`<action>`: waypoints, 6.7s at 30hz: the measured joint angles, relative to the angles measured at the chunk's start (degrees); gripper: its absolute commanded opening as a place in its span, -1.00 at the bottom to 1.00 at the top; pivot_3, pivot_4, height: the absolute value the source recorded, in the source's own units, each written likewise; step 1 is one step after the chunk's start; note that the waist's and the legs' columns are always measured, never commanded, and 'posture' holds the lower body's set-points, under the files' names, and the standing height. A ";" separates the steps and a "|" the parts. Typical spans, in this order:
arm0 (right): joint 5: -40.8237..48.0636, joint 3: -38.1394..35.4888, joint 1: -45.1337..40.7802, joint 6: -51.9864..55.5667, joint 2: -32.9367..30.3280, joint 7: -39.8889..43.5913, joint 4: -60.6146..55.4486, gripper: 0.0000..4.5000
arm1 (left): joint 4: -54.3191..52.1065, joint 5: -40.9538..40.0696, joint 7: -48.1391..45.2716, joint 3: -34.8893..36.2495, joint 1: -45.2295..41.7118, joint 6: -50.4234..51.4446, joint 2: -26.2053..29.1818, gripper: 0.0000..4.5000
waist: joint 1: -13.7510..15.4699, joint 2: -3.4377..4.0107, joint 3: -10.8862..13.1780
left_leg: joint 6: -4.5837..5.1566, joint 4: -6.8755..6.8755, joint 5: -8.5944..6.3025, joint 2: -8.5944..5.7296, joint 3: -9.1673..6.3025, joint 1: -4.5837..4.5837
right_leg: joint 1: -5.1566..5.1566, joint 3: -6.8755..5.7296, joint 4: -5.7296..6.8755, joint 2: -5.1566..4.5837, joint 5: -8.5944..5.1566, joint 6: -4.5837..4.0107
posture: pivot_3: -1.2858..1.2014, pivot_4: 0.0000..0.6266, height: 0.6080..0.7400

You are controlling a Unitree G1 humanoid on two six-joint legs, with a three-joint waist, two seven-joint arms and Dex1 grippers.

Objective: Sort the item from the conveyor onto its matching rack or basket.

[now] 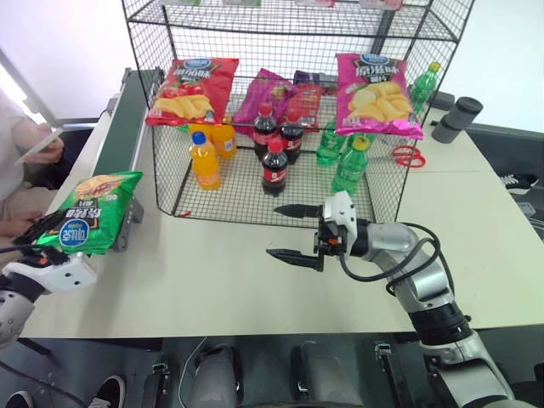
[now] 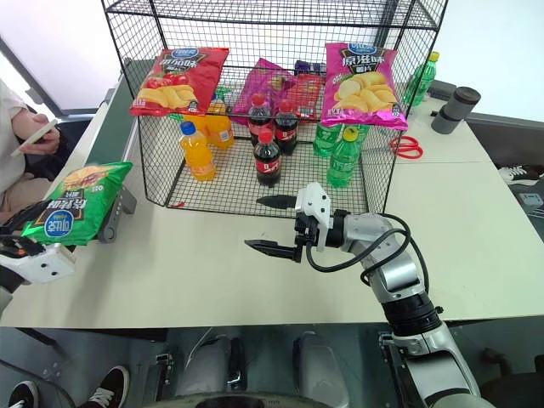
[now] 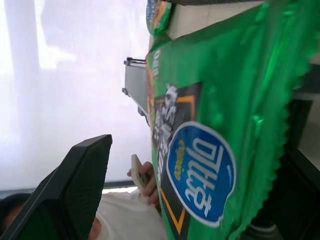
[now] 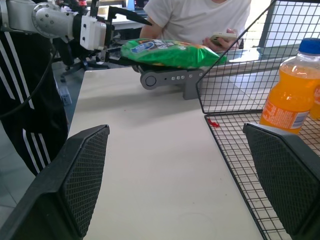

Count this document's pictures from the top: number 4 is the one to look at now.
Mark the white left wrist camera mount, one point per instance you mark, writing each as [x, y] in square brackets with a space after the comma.
[91, 32]

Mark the blue metal frame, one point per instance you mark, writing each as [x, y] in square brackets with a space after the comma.
[265, 22]

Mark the person's left hand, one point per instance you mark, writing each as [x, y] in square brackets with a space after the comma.
[220, 43]

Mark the grey floor power strip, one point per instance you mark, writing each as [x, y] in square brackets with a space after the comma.
[65, 98]

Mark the gold smartphone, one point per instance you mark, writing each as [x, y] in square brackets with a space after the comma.
[223, 37]

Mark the orange juice bottle blue cap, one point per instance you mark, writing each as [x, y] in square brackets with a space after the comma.
[287, 95]

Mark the person in white t-shirt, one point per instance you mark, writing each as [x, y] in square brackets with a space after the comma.
[195, 17]

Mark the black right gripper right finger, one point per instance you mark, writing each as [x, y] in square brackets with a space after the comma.
[287, 180]

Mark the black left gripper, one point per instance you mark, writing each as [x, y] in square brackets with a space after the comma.
[110, 30]

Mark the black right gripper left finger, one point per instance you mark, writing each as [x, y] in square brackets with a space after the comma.
[75, 175]

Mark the black office chair base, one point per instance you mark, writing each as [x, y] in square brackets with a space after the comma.
[77, 63]

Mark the person in black striped trousers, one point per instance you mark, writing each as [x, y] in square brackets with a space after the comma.
[25, 100]

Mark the small red scrap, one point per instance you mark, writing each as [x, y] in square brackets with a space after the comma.
[213, 123]

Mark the green chips bag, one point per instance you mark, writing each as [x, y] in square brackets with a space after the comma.
[170, 53]

